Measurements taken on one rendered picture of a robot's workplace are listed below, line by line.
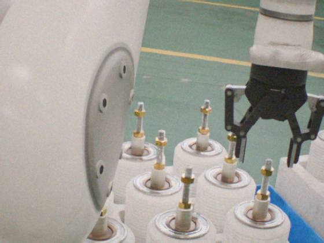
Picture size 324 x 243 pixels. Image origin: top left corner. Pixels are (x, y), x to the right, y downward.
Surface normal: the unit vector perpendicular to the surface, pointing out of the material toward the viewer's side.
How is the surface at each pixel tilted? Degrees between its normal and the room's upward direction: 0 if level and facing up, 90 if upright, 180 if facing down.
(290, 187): 90
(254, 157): 0
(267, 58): 89
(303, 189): 90
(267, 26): 81
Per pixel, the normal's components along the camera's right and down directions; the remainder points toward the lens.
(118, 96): 0.97, 0.05
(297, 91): -0.12, 0.35
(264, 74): -0.67, 0.22
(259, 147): 0.07, -0.93
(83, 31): 0.82, -0.17
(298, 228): -0.95, 0.01
